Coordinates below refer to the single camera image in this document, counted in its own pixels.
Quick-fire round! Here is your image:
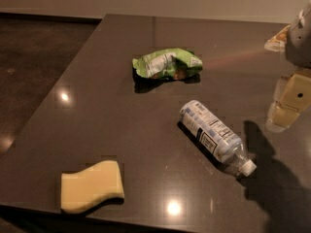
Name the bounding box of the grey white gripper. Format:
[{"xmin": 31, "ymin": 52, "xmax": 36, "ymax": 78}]
[{"xmin": 264, "ymin": 1, "xmax": 311, "ymax": 133}]

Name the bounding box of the green rice chip bag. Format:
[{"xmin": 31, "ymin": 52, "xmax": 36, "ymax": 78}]
[{"xmin": 132, "ymin": 48, "xmax": 203, "ymax": 81}]

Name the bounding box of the yellow sponge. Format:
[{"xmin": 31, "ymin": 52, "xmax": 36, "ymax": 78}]
[{"xmin": 60, "ymin": 160, "xmax": 124, "ymax": 214}]

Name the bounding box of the clear plastic water bottle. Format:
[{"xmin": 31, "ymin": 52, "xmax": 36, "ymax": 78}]
[{"xmin": 180, "ymin": 100, "xmax": 257, "ymax": 177}]

